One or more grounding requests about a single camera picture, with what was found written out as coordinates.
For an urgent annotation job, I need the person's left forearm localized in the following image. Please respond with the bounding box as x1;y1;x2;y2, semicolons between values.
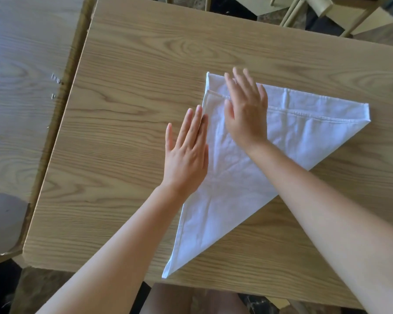
35;184;191;314

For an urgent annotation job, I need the cream metal chair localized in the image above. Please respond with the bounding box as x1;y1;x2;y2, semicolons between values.
230;0;334;27
314;0;393;38

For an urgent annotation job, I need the person's right hand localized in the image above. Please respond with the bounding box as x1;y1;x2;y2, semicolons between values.
223;67;270;154

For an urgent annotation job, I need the person's leg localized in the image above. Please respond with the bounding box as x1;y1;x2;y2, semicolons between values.
140;283;250;314

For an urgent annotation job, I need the white cloth napkin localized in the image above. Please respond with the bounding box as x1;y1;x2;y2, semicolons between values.
162;72;371;279

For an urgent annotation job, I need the person's left hand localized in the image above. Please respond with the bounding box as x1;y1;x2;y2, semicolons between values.
162;105;210;199

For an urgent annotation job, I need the person's right forearm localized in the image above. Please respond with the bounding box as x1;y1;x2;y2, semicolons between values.
248;140;393;314

